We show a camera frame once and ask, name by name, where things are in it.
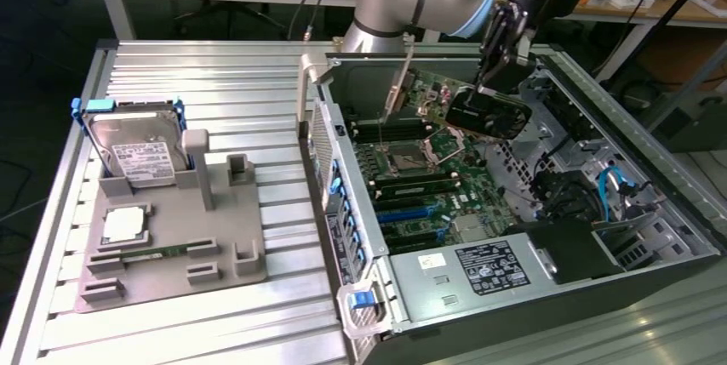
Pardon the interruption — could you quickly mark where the graphics card with metal bracket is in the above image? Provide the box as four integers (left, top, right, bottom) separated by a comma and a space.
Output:
381, 32, 536, 142

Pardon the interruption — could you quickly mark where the metal disk bay cage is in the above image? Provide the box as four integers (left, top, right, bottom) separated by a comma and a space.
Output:
486, 94, 562, 197

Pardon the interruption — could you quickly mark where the metal socket cover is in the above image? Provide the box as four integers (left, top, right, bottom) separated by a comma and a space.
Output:
421, 125, 470, 166

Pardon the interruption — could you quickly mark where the black tripod pole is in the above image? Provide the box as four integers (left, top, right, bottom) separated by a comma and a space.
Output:
589, 0, 717, 81

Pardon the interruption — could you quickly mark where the CPU socket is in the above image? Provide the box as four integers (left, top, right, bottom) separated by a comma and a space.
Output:
381, 142, 425, 173

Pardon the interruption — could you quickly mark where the green motherboard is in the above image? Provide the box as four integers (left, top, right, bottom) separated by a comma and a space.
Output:
346, 120, 533, 255

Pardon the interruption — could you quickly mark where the dark grey box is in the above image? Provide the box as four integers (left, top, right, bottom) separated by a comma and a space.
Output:
650, 94, 727, 154

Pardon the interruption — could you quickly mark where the silver chipset heatsink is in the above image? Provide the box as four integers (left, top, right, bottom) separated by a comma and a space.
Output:
449, 215, 485, 242

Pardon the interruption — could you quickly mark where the blue expansion slot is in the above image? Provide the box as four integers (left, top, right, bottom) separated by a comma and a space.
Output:
376, 206, 437, 225

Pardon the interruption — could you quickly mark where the black chair base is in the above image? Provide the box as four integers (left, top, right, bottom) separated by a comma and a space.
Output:
171, 0, 288, 39

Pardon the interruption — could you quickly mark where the grey power supply unit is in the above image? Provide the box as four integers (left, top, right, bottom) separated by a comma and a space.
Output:
386, 232, 562, 324

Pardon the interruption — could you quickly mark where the open black PC case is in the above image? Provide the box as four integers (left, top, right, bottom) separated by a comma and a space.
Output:
297, 43, 727, 365

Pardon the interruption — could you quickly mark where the hard disk in blue carrier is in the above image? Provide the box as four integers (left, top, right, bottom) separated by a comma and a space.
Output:
69, 94, 197, 190

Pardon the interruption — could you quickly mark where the green RAM stick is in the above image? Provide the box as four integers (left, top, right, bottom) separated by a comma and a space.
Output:
118, 244, 191, 262

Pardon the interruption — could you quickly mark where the grey parts rack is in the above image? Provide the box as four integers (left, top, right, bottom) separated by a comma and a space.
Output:
71, 128, 269, 315

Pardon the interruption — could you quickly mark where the silver CPU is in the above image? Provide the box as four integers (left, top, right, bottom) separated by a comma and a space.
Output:
101, 208, 150, 244

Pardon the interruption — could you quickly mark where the blue wire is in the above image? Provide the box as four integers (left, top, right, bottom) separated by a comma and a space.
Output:
593, 166, 626, 224

